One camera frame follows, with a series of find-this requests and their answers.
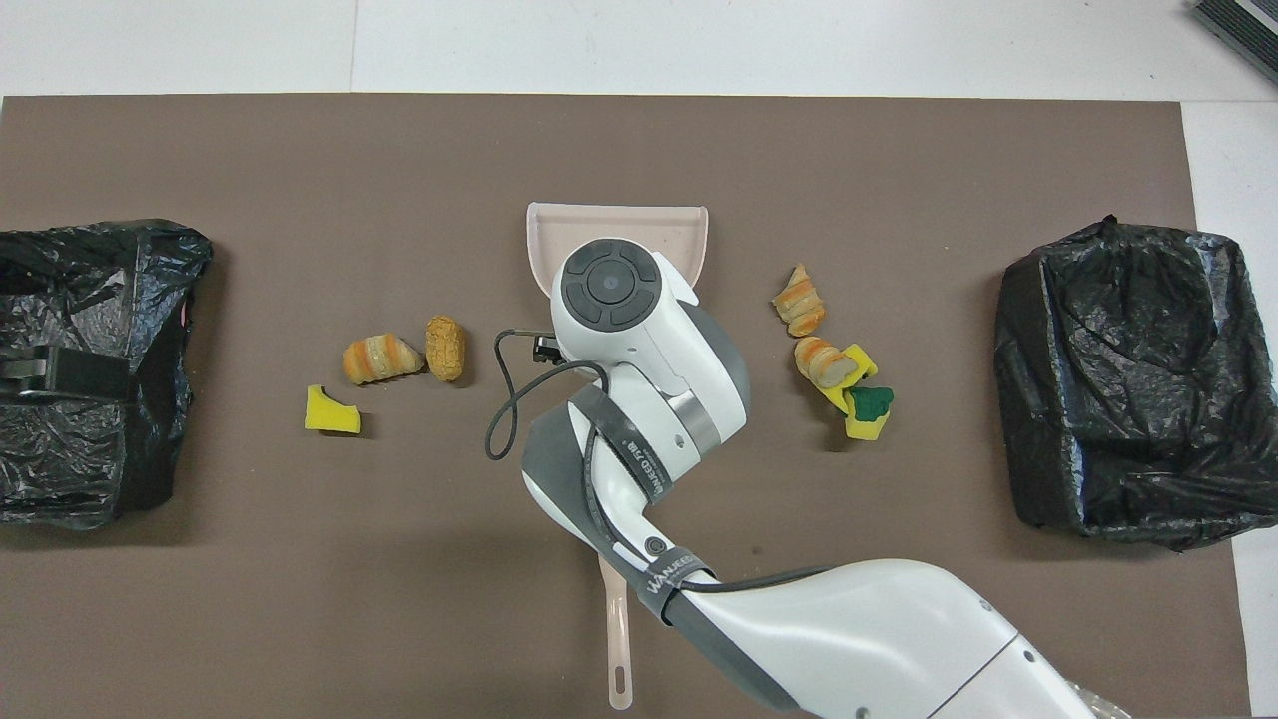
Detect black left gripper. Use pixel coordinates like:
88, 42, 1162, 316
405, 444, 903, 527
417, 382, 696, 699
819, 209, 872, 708
0, 345, 132, 403

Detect brown oval bread roll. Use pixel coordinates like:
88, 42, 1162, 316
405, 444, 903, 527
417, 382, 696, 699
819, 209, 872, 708
425, 316, 467, 383

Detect beige plastic dustpan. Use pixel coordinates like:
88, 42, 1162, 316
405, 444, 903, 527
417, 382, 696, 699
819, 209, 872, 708
526, 202, 710, 301

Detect plain yellow sponge piece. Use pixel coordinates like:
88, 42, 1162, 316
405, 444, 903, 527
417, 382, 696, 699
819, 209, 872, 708
817, 343, 880, 415
305, 384, 363, 435

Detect beige hand brush black bristles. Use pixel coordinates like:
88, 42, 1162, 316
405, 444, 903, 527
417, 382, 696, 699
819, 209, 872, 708
597, 554, 635, 712

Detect yellow sponge green scrub top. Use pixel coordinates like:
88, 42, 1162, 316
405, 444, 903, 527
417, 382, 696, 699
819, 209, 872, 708
844, 386, 895, 442

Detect black bag lined bin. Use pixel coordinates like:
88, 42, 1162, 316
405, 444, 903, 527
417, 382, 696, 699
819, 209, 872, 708
993, 215, 1278, 553
0, 219, 215, 530

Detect brown table mat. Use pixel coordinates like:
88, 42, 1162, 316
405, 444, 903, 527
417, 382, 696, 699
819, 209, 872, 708
0, 93, 1254, 719

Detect grey ribbed device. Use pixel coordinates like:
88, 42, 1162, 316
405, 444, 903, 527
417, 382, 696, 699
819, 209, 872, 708
1190, 0, 1278, 86

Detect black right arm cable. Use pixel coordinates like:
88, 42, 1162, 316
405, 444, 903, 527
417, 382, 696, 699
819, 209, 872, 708
485, 328, 835, 600

